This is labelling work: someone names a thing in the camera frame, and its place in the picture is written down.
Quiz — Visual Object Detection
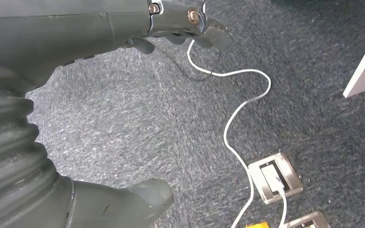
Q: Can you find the white power plug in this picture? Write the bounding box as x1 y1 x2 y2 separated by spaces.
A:
260 163 286 196

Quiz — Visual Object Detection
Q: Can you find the steel floor socket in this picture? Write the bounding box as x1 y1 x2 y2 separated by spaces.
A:
248 152 304 205
283 211 331 228

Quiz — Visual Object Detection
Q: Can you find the yellow floor mat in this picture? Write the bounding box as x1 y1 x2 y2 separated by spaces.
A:
245 221 269 228

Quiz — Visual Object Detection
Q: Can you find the white floor cable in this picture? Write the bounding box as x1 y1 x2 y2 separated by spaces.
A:
187 39 272 228

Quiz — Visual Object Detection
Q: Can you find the white plug cable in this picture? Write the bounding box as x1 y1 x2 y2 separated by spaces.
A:
278 187 288 228

